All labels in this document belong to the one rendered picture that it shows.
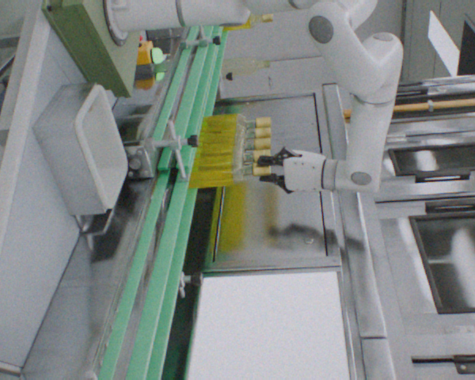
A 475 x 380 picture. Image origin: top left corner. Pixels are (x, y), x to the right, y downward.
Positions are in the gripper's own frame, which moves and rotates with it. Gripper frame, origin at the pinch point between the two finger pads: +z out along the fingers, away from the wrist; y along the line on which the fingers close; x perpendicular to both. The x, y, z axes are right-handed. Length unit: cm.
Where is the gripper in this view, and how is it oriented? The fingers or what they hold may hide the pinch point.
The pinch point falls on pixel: (266, 169)
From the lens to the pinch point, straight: 133.6
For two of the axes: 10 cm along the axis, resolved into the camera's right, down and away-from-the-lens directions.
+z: -9.4, -1.0, 3.3
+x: -3.2, 6.2, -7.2
